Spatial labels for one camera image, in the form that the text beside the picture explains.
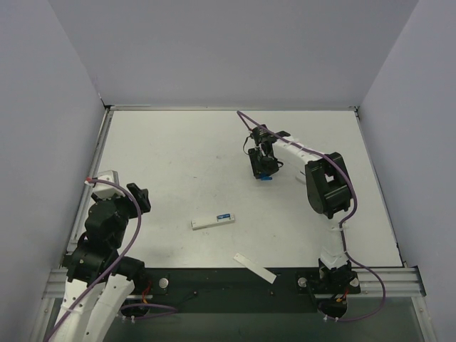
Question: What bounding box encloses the long white remote control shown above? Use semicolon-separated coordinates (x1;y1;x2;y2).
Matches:
190;213;236;230

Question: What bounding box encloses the white remote battery cover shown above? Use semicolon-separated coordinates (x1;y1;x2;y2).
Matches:
233;253;276;284

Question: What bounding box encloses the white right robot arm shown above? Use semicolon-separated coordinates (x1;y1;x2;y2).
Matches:
246;125;355;286

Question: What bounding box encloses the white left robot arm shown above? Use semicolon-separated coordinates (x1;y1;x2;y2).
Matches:
45;178;151;341

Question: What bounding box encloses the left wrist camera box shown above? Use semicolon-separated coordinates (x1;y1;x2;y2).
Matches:
85;170;124;200

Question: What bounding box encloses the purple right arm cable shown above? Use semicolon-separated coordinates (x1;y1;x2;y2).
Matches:
237;110;388;323

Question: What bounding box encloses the aluminium table edge rail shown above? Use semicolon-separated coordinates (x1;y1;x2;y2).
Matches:
66;103;115;254

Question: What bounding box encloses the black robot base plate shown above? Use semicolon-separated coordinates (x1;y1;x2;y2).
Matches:
111;257;361;315

